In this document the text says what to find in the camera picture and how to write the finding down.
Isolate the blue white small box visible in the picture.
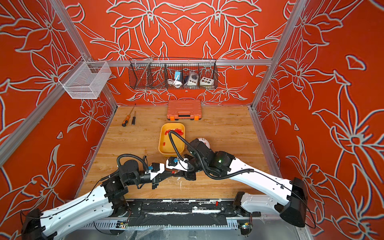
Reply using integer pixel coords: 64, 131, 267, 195
174, 71, 182, 82

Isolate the white button box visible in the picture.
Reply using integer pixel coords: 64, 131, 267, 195
200, 77, 214, 88

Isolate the black wire wall basket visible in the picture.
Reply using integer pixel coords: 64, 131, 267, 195
128, 57, 219, 90

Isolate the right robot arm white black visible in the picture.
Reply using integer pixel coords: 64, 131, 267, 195
168, 130, 309, 228

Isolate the black handled screwdriver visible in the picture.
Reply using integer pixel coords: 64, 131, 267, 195
132, 111, 136, 126

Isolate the white round dial device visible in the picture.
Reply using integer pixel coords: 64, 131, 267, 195
187, 73, 199, 87

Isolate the red sleeves pile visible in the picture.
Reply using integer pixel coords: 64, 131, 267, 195
165, 129, 184, 136

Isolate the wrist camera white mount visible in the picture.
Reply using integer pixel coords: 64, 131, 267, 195
149, 163, 165, 180
166, 157, 189, 172

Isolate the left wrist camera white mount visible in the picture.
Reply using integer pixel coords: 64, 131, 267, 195
149, 163, 165, 180

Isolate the orange handled screwdriver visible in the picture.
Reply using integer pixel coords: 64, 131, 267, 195
122, 105, 135, 127

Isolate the orange tool case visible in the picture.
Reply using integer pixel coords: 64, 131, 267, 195
167, 99, 202, 121

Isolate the white dome screw fixture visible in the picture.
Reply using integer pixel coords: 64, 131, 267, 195
198, 138, 211, 149

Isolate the clear acrylic wall box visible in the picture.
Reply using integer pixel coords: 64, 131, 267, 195
59, 62, 112, 100

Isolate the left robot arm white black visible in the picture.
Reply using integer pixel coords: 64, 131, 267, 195
22, 154, 175, 240

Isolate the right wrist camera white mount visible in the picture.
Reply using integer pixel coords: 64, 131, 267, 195
166, 157, 189, 172

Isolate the yellow plastic tray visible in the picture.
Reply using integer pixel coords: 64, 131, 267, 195
158, 123, 186, 157

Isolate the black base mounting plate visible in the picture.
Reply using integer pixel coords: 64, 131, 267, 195
107, 199, 261, 227

